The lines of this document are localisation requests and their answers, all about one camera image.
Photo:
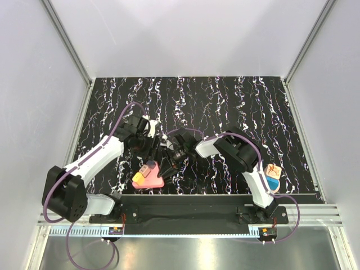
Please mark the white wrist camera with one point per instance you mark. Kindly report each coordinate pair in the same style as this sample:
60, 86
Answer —
152, 128
166, 142

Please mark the pink plug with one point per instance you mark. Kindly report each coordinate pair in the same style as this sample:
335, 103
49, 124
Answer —
145, 170

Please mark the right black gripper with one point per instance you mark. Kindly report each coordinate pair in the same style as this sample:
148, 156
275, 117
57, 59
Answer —
167, 169

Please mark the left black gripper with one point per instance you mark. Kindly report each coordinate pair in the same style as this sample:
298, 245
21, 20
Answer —
151, 153

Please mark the right aluminium frame post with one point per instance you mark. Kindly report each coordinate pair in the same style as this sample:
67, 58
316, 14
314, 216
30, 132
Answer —
319, 22

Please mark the grey slotted cable duct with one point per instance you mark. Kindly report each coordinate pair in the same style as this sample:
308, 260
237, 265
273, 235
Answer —
87, 231

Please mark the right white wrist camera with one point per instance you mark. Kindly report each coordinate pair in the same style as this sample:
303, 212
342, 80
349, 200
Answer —
166, 142

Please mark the left aluminium frame post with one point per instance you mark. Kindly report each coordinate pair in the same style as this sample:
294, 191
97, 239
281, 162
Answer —
60, 30

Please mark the pink triangular power socket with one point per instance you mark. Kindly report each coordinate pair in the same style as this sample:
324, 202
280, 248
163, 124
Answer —
151, 181

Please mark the yellow plug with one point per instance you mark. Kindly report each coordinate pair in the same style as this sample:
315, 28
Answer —
138, 179

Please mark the dark grey plug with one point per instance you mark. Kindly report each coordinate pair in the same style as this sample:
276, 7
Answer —
151, 164

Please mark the aluminium frame post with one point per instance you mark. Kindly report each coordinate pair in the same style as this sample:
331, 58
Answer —
319, 22
60, 30

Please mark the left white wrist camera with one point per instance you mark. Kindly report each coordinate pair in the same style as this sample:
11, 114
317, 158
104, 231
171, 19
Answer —
152, 128

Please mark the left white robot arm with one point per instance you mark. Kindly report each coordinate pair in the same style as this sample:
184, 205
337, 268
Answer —
65, 192

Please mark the pink round power strip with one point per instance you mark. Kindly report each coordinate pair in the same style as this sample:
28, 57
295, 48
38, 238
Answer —
274, 187

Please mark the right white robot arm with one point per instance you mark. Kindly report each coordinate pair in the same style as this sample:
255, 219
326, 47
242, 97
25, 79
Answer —
239, 150

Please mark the blue plug adapter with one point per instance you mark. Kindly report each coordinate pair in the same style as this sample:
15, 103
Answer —
270, 179

